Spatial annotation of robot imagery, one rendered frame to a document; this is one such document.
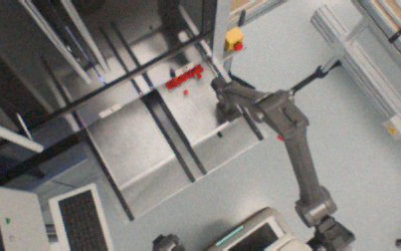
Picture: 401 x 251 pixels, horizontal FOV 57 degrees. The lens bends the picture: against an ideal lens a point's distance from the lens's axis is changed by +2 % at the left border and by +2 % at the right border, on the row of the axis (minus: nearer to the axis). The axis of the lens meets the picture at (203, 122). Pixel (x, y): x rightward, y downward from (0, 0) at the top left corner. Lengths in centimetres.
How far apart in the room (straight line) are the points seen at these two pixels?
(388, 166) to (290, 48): 103
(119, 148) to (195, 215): 97
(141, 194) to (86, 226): 26
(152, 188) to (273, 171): 113
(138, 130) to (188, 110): 23
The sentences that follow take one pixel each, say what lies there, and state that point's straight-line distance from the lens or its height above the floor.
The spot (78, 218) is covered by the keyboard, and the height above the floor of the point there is 83.
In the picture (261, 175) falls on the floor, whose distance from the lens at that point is 246.
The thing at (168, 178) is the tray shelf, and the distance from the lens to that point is 154.
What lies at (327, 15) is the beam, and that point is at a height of 55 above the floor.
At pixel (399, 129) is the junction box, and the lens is 219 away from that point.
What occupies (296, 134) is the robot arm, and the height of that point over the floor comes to 151.
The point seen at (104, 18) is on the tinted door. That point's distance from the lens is 100.
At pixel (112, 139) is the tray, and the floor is 88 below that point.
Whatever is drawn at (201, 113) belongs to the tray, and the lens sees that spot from 159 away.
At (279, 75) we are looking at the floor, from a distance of 266.
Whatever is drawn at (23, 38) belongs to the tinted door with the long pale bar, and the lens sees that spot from 94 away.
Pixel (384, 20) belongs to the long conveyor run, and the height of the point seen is 93.
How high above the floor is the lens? 240
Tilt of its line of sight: 75 degrees down
